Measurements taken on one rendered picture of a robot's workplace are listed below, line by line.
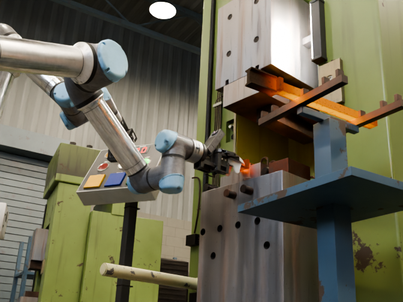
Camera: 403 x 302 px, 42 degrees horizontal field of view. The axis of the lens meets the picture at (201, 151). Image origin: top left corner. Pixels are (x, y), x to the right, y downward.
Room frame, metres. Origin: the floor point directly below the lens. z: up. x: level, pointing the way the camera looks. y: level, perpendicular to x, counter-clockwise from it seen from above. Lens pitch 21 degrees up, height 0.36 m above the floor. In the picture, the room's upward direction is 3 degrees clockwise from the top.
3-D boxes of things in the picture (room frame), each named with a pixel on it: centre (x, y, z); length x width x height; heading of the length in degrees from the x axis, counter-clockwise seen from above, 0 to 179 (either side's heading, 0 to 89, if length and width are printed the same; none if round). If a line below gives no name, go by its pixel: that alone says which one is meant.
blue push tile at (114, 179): (2.02, 0.34, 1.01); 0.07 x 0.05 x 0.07; 66
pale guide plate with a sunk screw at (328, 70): (1.61, -0.45, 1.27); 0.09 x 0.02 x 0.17; 41
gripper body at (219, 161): (1.64, -0.03, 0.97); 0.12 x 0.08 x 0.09; 131
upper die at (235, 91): (1.90, -0.30, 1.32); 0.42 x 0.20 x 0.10; 131
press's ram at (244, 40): (1.87, -0.33, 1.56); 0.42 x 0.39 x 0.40; 131
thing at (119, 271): (1.97, 0.15, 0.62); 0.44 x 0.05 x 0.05; 131
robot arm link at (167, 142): (1.53, 0.09, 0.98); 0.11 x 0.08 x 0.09; 131
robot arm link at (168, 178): (1.55, 0.10, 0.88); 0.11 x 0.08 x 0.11; 46
